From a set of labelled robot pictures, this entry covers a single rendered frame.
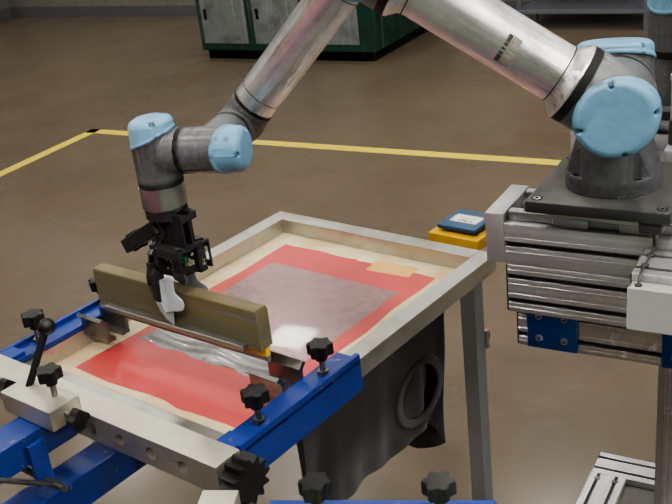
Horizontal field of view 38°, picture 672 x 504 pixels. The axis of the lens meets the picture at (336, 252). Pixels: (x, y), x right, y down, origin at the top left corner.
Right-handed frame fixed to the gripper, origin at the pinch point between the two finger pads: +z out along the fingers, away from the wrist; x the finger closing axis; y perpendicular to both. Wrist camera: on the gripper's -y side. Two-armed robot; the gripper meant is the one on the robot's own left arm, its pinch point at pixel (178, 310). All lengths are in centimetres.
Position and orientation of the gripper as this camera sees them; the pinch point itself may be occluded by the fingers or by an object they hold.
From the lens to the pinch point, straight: 174.9
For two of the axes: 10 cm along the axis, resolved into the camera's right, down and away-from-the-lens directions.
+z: 1.1, 9.1, 4.1
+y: 7.9, 1.7, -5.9
